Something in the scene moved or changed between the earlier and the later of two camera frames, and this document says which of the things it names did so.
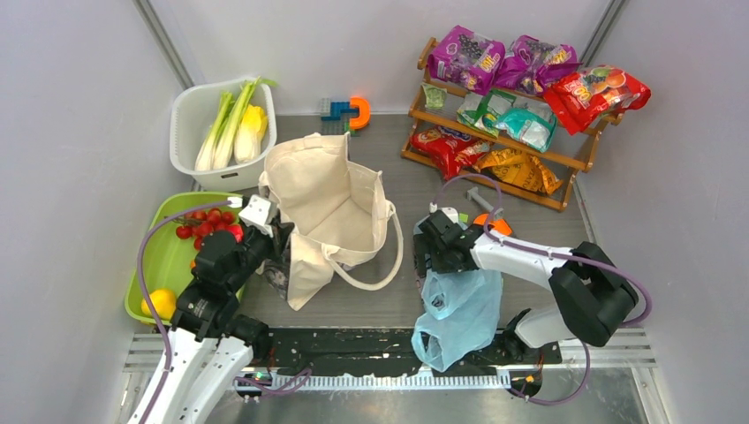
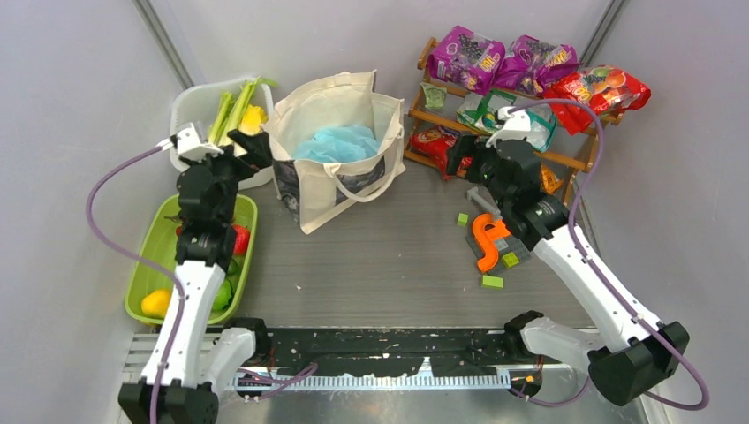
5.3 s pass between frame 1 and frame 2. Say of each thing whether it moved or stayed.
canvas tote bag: moved
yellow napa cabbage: stayed
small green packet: stayed
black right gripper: moved
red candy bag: stayed
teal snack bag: stayed
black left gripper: moved
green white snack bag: stayed
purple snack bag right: stayed
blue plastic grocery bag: moved
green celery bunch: stayed
